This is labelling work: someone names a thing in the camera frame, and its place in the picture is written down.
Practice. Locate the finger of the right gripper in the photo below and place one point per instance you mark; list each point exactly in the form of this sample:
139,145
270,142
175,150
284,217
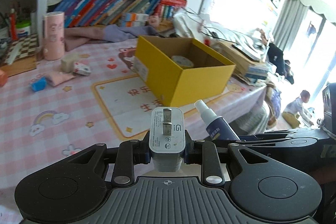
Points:
271,135
273,149

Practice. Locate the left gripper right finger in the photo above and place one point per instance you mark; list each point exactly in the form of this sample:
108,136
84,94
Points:
204,153

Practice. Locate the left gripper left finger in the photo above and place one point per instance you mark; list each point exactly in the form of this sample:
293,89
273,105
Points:
130,153

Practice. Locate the blue spray bottle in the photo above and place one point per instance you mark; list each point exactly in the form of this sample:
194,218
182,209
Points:
216,126

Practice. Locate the white charger plug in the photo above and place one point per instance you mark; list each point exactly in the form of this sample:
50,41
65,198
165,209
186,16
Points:
167,139

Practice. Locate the white staples box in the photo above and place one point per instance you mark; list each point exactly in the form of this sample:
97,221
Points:
81,69

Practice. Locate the small blue object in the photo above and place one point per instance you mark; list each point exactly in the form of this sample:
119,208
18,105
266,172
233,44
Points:
38,84

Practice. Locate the child sitting on floor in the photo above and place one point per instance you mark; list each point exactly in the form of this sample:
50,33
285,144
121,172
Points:
295,109

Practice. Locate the yellow cardboard box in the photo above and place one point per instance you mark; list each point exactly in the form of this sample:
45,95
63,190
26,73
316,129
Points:
171,84

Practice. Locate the yellow tape roll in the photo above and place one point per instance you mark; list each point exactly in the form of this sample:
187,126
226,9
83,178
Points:
183,62

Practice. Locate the beige eraser block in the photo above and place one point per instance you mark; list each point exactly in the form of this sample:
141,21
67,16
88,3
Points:
67,62

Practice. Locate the pink purple cloth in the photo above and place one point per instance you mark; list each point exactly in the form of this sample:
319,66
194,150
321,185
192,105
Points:
78,36

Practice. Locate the lower orange blue box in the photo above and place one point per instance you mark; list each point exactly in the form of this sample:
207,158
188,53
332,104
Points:
123,23

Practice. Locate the orange blue box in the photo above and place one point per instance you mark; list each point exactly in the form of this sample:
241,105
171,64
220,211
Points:
134,17
123,23

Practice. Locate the pink cylindrical container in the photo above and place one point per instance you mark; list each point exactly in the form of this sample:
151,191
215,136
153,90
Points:
53,43

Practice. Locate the pink pig plush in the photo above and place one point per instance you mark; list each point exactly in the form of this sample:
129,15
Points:
154,21

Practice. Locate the upper orange blue box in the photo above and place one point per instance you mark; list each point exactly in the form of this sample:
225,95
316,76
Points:
134,17

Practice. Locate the wooden chess board box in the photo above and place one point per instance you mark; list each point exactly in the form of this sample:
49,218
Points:
20,56

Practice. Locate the red thick dictionary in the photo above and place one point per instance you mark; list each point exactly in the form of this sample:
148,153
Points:
175,3

